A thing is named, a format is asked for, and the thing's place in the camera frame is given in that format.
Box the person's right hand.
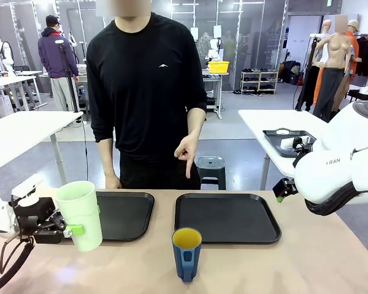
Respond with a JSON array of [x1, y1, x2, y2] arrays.
[[105, 173, 123, 190]]

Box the white workbench table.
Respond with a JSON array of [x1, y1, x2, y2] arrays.
[[0, 75, 39, 111]]

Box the person's right forearm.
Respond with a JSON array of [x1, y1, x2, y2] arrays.
[[97, 137, 117, 180]]

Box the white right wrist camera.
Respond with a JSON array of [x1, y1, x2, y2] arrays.
[[280, 136, 314, 151]]

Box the bare mannequin grey trousers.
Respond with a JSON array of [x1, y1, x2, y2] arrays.
[[312, 15, 355, 123]]

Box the yellow plastic basket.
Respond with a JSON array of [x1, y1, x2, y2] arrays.
[[208, 60, 230, 74]]

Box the light green plastic cup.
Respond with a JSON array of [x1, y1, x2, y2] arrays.
[[54, 180, 104, 253]]

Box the white shoe rack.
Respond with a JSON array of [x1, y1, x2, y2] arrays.
[[240, 69, 278, 95]]

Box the person's left hand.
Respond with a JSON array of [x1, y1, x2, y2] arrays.
[[174, 134, 201, 179]]

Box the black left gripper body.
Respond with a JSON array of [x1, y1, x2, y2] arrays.
[[12, 197, 58, 237]]

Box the man in purple jacket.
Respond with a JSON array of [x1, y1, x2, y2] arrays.
[[37, 14, 80, 111]]

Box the mannequin in orange garment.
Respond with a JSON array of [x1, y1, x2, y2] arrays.
[[347, 20, 361, 77]]

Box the black tray with handles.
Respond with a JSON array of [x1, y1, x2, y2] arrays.
[[263, 129, 317, 159]]

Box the person's left forearm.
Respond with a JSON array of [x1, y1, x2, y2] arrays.
[[186, 107, 207, 140]]

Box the person in black shirt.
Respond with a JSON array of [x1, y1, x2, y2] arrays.
[[86, 0, 208, 190]]

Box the blue mug yellow inside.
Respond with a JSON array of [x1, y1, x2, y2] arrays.
[[171, 227, 203, 284]]

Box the grey plastic stool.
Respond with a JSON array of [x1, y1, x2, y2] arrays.
[[196, 155, 227, 190]]

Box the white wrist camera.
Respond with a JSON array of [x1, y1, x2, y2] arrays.
[[280, 136, 314, 151], [10, 173, 47, 206]]

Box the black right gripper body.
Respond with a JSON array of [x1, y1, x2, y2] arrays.
[[272, 176, 299, 200]]

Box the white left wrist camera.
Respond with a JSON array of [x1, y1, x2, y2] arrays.
[[10, 173, 47, 206]]

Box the black tripod stand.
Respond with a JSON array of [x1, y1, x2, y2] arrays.
[[56, 41, 80, 113]]

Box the black left arm cable sleeve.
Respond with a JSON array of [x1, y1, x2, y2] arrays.
[[0, 235, 36, 293]]

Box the black plastic serving tray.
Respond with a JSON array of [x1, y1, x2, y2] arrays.
[[174, 192, 282, 245], [94, 191, 156, 242]]

